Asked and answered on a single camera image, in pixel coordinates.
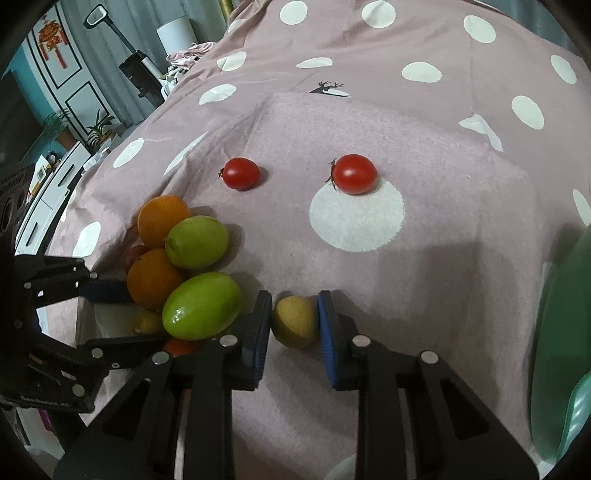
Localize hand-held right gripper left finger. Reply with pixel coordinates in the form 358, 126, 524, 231
53, 290, 273, 480

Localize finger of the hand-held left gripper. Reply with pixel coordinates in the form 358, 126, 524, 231
76, 333, 174, 385
14, 255, 136, 325

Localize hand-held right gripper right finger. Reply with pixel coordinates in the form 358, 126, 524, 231
317, 290, 541, 480

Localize small yellow round fruit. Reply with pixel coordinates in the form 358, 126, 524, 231
271, 295, 320, 350
130, 310, 164, 335

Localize orange mandarin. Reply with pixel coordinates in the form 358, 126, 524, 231
126, 248, 186, 311
137, 195, 192, 250

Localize green jujube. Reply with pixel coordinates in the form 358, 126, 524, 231
161, 271, 244, 341
165, 215, 230, 271

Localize green plastic basin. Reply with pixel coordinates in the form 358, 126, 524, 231
527, 222, 591, 469

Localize white cabinet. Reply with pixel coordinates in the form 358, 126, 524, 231
14, 143, 93, 259

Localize green potted plant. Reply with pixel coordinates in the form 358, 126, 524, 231
85, 108, 116, 148
44, 110, 75, 148

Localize black upright floor cleaner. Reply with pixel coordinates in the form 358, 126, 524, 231
84, 4, 166, 107

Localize pink polka dot blanket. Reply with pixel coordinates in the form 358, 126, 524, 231
28, 0, 589, 480

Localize pink crumpled clothes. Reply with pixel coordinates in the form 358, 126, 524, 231
166, 41, 218, 84

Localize white cylinder appliance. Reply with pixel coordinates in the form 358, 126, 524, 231
156, 16, 197, 54

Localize grey curtain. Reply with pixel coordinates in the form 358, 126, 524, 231
69, 0, 232, 125

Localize red knot wall ornament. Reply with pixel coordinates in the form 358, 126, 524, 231
38, 14, 70, 70

